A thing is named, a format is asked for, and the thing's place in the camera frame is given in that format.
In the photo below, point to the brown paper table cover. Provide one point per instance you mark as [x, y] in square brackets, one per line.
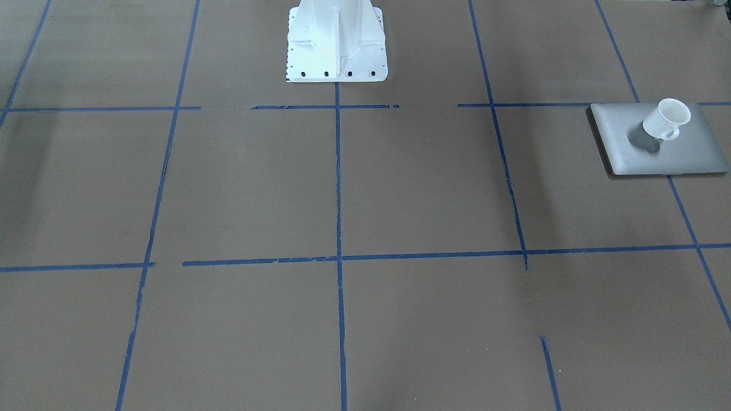
[183, 229]

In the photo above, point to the white pedestal column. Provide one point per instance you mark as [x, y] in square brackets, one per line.
[336, 41]

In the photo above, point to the white mug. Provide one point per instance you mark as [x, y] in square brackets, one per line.
[665, 121]

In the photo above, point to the grey closed laptop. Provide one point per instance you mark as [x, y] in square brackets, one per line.
[629, 150]

